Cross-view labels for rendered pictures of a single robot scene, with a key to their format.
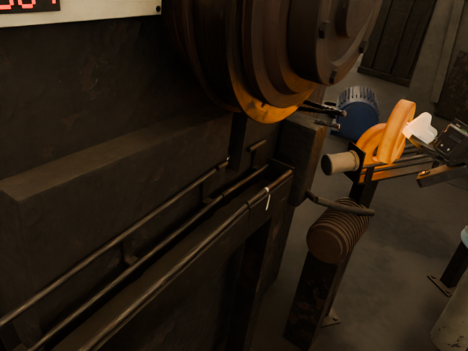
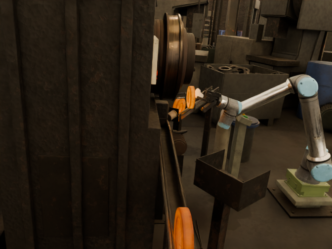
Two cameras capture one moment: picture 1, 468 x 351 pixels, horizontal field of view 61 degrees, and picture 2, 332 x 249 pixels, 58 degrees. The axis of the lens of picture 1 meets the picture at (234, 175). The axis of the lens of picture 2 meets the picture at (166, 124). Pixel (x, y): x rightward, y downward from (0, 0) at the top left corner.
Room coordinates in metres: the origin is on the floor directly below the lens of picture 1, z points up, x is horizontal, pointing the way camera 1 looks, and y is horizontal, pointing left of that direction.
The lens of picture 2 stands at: (-0.61, 0.97, 1.31)
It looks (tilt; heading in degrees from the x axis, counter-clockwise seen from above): 19 degrees down; 323
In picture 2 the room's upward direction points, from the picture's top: 4 degrees clockwise
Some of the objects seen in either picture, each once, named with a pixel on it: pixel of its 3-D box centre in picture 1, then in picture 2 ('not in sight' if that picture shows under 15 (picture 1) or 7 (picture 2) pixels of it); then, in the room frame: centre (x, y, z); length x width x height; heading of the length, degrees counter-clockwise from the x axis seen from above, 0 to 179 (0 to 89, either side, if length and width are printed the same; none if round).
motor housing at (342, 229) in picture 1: (322, 276); (174, 166); (0.96, -0.34, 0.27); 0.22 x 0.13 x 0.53; 149
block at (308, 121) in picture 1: (295, 159); (159, 118); (0.96, -0.16, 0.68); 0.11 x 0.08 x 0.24; 59
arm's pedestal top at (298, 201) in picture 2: not in sight; (303, 191); (0.38, -1.21, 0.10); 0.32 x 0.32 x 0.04; 61
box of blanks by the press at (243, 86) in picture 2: not in sight; (236, 93); (2.20, -2.41, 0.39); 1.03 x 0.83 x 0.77; 74
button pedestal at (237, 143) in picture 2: not in sight; (237, 145); (0.96, -1.03, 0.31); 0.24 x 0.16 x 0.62; 149
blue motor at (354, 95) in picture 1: (356, 111); not in sight; (2.89, -0.84, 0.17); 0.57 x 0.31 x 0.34; 169
